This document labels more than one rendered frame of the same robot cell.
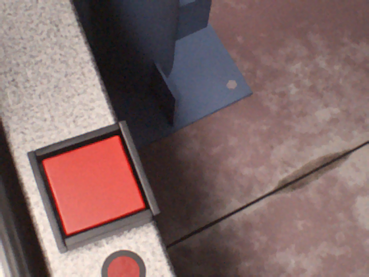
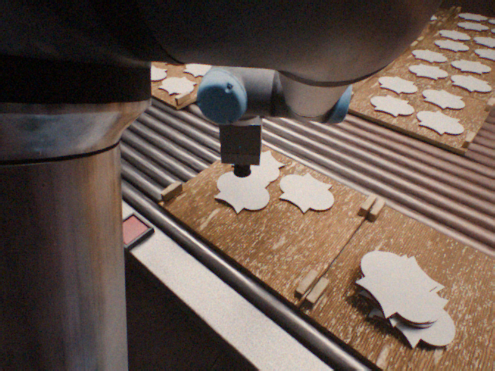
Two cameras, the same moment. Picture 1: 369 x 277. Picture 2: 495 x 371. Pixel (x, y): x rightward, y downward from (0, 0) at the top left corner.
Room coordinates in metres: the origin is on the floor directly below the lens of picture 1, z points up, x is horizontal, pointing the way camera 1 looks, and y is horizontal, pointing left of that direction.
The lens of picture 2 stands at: (0.67, 0.14, 1.51)
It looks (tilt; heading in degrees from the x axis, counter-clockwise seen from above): 44 degrees down; 159
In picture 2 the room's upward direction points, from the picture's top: straight up
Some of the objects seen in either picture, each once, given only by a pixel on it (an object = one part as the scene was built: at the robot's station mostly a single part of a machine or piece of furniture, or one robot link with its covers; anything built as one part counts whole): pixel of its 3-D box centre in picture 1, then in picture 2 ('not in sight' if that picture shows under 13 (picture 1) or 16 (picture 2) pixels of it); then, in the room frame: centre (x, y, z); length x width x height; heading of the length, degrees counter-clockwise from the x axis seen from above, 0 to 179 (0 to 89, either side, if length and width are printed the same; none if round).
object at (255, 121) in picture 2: not in sight; (244, 128); (0.12, 0.35, 1.12); 0.12 x 0.09 x 0.16; 153
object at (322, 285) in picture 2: not in sight; (317, 292); (0.44, 0.37, 0.95); 0.06 x 0.02 x 0.03; 119
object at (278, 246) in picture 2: not in sight; (267, 204); (0.19, 0.38, 0.93); 0.41 x 0.35 x 0.02; 29
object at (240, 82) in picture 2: not in sight; (238, 88); (0.24, 0.29, 1.27); 0.11 x 0.11 x 0.08; 58
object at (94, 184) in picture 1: (93, 186); (130, 231); (0.15, 0.06, 0.92); 0.06 x 0.06 x 0.01; 29
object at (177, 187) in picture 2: not in sight; (171, 191); (0.08, 0.17, 0.95); 0.06 x 0.02 x 0.03; 119
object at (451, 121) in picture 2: not in sight; (417, 103); (-0.05, 1.05, 0.94); 0.41 x 0.35 x 0.04; 29
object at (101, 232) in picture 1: (93, 185); (130, 230); (0.15, 0.06, 0.92); 0.08 x 0.08 x 0.02; 29
